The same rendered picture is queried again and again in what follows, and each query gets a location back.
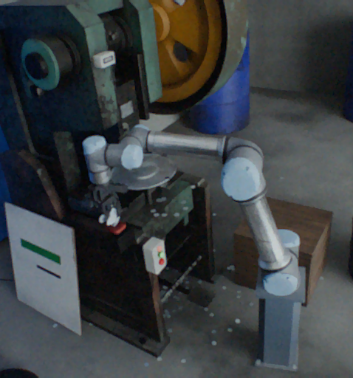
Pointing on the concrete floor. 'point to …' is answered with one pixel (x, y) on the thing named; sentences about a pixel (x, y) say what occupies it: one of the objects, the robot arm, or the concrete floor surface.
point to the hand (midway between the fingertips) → (114, 222)
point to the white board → (44, 265)
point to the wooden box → (316, 255)
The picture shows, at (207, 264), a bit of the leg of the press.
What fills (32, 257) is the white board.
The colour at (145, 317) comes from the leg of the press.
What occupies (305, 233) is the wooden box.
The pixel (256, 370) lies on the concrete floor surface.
